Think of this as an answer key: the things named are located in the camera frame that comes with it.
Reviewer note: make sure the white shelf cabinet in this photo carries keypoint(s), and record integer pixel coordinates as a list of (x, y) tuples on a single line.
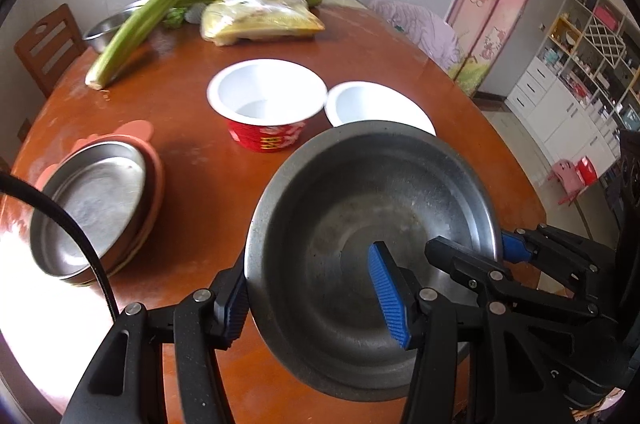
[(540, 89)]

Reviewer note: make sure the large steel bowl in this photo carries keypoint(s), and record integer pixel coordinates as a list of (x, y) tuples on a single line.
[(350, 194)]

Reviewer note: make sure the red paper bowl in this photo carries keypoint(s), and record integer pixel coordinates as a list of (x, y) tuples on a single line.
[(365, 99), (260, 89)]

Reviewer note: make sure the low wall socket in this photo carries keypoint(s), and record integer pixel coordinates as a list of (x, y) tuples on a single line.
[(23, 129)]

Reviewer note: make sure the pink stool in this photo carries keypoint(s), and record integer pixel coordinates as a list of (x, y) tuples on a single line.
[(565, 171)]

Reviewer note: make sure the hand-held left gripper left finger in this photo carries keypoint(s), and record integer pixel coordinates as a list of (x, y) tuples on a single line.
[(235, 304)]

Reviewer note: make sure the round steel plate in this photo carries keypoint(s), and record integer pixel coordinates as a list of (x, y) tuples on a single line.
[(90, 204)]

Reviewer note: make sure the small steel basin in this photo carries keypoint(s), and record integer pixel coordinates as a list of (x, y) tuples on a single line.
[(102, 32)]

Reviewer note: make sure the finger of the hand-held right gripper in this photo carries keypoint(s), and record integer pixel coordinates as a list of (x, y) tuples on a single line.
[(515, 246), (465, 264)]

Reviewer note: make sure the brown wooden chair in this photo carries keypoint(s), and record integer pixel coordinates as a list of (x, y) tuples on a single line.
[(70, 24)]

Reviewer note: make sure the bag of yellow noodles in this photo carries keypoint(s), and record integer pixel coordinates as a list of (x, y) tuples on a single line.
[(260, 22)]

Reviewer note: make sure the red stool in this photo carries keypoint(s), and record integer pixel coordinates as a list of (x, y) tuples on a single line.
[(585, 169)]

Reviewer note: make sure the green leafy vegetable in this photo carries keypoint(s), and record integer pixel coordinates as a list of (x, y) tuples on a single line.
[(175, 17)]

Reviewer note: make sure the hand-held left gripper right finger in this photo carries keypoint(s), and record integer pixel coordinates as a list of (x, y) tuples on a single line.
[(390, 294)]

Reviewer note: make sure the orange bear-shaped plate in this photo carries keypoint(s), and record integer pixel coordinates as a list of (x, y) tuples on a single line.
[(132, 129)]

